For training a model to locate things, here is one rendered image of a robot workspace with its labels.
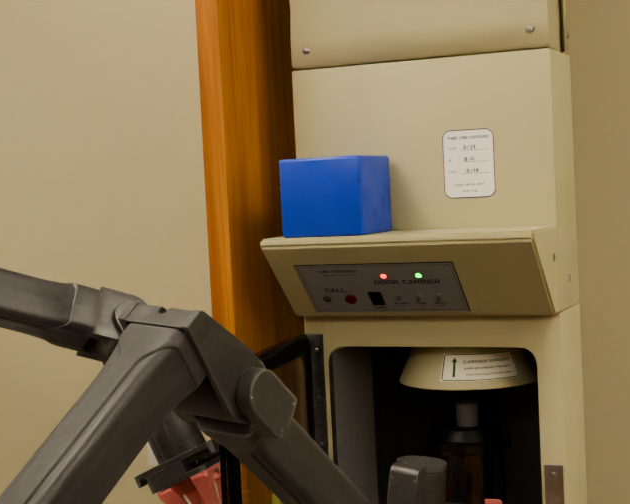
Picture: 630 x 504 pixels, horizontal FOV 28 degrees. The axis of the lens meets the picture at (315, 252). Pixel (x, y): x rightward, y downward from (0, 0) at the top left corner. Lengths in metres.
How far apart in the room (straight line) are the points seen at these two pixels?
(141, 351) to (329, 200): 0.47
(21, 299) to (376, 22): 0.53
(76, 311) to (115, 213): 0.83
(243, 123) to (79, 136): 0.72
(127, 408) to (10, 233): 1.36
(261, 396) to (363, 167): 0.43
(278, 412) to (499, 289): 0.41
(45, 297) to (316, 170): 0.33
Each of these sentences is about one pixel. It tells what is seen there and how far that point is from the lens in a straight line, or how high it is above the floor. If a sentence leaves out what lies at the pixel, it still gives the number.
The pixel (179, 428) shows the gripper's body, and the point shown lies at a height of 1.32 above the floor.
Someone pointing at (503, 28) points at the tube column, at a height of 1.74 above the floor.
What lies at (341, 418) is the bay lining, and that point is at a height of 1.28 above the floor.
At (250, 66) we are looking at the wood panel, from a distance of 1.57.
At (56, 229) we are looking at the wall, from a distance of 2.25.
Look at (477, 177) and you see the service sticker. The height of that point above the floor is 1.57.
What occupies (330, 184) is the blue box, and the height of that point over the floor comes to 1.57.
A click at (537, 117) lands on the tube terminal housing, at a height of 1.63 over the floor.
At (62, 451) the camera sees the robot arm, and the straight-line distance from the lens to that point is 0.95.
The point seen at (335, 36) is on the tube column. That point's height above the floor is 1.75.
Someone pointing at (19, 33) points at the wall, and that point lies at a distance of 2.30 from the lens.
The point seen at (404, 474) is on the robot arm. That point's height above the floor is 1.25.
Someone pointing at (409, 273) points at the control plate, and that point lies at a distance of 1.41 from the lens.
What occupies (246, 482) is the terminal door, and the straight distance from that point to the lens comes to 1.32.
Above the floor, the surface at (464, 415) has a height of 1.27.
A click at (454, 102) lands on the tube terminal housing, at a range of 1.48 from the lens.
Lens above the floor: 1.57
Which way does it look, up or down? 3 degrees down
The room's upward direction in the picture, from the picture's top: 3 degrees counter-clockwise
